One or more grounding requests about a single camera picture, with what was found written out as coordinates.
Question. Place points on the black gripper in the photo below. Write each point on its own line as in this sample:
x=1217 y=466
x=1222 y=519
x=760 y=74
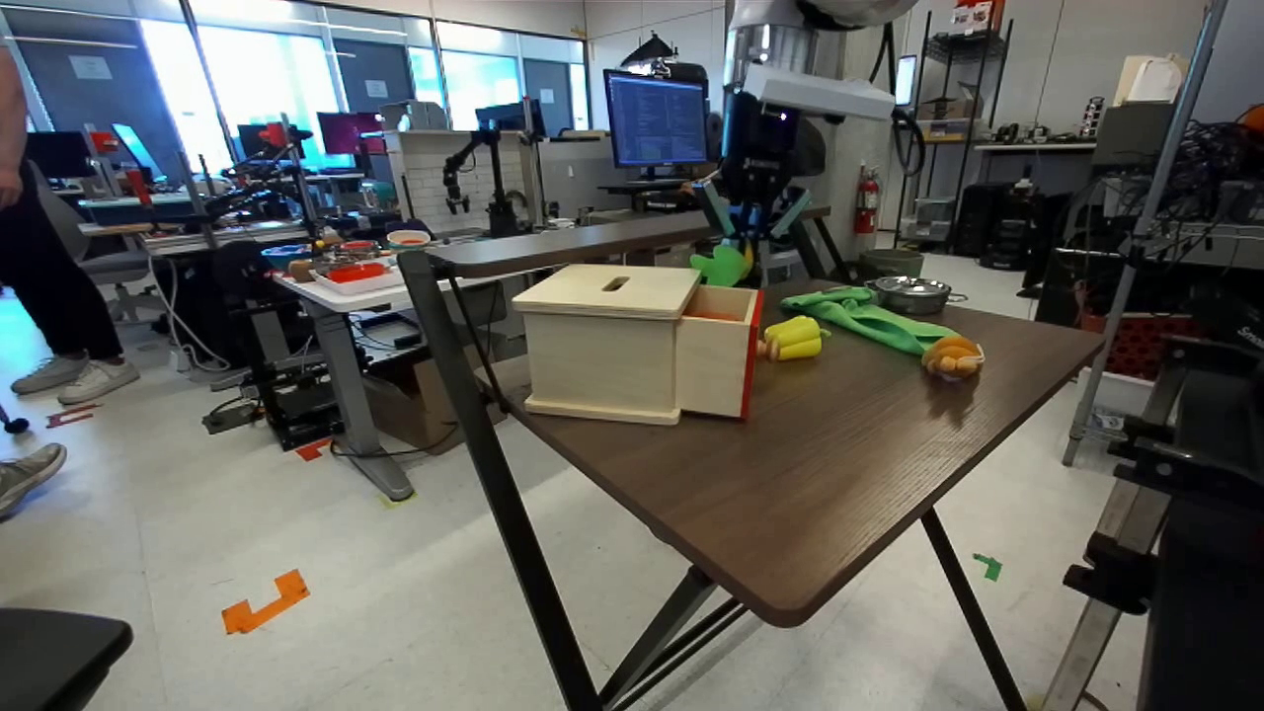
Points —
x=755 y=150

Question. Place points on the computer monitor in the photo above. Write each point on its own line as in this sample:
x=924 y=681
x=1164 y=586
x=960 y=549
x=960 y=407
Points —
x=658 y=125

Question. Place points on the orange tape floor marker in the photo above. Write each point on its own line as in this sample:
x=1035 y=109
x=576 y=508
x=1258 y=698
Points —
x=253 y=615

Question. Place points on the wooden box with red drawer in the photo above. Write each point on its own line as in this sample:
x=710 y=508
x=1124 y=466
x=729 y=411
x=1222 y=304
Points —
x=639 y=346

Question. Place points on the small silver pot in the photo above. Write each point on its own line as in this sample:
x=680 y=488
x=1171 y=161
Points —
x=916 y=294

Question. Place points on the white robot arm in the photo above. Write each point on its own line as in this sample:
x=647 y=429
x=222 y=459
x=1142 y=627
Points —
x=779 y=101

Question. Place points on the red fire extinguisher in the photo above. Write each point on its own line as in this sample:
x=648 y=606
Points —
x=867 y=204

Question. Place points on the white desk with grey legs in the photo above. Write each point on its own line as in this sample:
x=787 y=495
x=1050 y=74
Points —
x=335 y=308

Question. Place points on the person in dark trousers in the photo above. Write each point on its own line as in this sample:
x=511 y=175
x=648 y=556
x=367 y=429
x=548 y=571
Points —
x=51 y=283

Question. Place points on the green tape floor marker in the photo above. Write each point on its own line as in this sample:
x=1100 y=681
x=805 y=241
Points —
x=988 y=567

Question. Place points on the dark brown folding table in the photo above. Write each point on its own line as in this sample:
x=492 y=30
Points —
x=773 y=513

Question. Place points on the yellow corn plush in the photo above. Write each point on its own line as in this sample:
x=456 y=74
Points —
x=794 y=336

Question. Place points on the green cloth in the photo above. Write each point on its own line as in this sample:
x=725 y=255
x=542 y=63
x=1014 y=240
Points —
x=859 y=313

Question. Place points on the metal shelving rack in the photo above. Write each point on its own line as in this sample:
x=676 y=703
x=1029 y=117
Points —
x=956 y=109

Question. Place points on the orange bunny plush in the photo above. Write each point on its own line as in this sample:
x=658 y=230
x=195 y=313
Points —
x=955 y=355

